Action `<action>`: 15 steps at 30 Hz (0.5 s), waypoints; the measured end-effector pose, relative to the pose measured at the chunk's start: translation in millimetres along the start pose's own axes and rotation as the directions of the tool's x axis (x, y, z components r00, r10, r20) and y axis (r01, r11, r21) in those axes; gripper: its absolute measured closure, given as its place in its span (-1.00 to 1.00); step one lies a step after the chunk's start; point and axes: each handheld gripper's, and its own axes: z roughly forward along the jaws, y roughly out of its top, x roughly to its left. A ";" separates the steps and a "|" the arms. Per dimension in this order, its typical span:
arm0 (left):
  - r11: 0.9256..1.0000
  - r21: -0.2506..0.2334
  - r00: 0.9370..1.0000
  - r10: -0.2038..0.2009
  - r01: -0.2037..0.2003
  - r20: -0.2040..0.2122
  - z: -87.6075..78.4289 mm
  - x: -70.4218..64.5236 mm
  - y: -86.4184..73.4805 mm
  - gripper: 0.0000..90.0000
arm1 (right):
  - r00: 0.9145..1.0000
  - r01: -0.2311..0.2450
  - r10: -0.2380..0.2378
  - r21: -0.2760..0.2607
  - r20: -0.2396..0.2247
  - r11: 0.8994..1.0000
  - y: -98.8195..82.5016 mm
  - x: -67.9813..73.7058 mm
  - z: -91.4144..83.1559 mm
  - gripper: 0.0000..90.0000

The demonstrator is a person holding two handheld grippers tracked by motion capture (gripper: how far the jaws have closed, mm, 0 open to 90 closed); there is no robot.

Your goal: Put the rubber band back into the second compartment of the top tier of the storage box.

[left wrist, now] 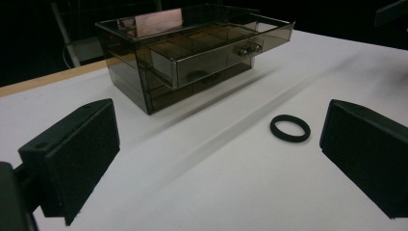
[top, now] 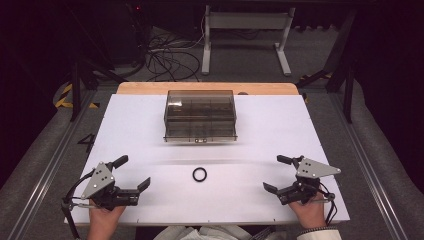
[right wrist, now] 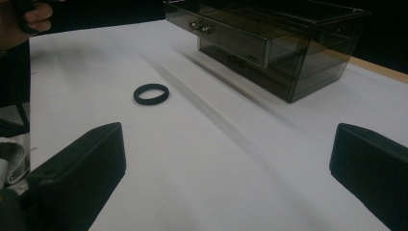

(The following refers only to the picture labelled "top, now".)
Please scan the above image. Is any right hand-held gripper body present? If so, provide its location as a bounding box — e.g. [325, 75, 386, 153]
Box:
[279, 157, 342, 206]

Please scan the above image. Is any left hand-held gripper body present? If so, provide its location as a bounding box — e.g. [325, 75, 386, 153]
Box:
[80, 161, 140, 212]

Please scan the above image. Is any black rubber ring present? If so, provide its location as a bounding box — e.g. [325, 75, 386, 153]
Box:
[192, 166, 208, 183]

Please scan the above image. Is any clear brown drawer box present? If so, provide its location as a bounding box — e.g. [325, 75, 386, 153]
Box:
[162, 89, 239, 144]

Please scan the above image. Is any person's right hand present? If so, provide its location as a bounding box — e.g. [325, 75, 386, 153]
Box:
[287, 194, 328, 230]

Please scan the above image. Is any person's left hand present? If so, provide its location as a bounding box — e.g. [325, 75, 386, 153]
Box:
[88, 199, 127, 232]

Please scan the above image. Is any white table board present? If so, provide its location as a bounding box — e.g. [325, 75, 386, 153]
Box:
[64, 93, 351, 227]

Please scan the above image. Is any person's light clothing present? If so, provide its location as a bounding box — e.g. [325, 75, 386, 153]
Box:
[152, 224, 292, 240]

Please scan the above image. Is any wooden table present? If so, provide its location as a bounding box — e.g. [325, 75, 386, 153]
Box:
[115, 81, 300, 96]

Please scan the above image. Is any yellow black hazard tape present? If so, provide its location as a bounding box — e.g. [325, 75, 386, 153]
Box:
[54, 82, 101, 110]

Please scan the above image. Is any black metal stand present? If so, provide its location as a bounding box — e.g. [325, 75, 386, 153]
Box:
[63, 3, 130, 123]
[295, 8, 358, 125]

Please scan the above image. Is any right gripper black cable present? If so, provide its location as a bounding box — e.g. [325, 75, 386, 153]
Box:
[315, 181, 339, 226]

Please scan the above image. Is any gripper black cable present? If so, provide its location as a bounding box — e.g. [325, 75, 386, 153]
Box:
[315, 181, 339, 226]
[60, 169, 97, 240]

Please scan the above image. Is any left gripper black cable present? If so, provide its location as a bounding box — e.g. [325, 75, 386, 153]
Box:
[60, 169, 97, 240]

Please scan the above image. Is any aluminium floor rail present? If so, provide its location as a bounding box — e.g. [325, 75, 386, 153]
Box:
[327, 92, 410, 240]
[7, 89, 98, 240]

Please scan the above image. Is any tangle of floor cables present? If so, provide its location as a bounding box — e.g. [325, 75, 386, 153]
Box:
[144, 13, 205, 83]

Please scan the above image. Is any white metal stand frame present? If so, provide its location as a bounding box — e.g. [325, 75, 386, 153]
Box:
[200, 4, 297, 77]

